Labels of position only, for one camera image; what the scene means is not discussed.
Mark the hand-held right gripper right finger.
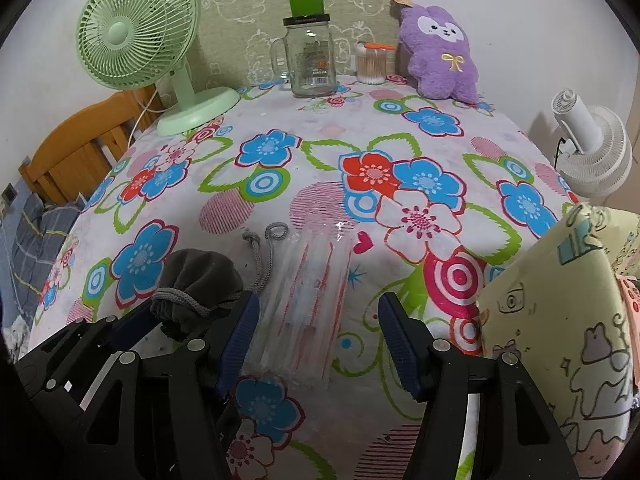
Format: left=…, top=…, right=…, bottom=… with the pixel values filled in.
left=377, top=292, right=576, bottom=480

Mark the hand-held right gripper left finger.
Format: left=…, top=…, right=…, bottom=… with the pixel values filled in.
left=67, top=292, right=261, bottom=480

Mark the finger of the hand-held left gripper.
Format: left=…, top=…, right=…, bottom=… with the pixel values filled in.
left=97, top=302, right=167, bottom=357

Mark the clear plastic packet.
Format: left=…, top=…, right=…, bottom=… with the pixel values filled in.
left=247, top=225, right=362, bottom=392

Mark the grey drawstring pouch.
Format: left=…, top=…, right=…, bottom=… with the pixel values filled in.
left=150, top=222, right=288, bottom=343

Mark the yellow cartoon print storage box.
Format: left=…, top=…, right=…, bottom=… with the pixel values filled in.
left=475, top=202, right=640, bottom=480

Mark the grey plaid bedding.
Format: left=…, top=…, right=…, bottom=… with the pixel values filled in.
left=0, top=180, right=86, bottom=341

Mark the floral tablecloth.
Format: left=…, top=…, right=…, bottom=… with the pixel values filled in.
left=15, top=80, right=591, bottom=480

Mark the white desk fan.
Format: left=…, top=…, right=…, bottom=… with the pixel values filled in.
left=550, top=88, right=632, bottom=196

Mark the cotton swab container orange lid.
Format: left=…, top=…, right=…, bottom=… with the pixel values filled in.
left=354, top=41, right=398, bottom=85

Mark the purple plush bunny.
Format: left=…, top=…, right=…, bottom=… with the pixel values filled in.
left=390, top=0, right=483, bottom=103

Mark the glass jar mug green lid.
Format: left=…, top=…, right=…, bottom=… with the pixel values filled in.
left=270, top=0, right=337, bottom=98

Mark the green desk fan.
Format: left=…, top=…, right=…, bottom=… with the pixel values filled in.
left=76, top=0, right=242, bottom=137

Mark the green patterned board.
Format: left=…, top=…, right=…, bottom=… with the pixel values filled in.
left=192, top=0, right=401, bottom=92

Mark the white fan cable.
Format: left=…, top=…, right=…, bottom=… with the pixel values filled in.
left=131, top=85, right=160, bottom=136

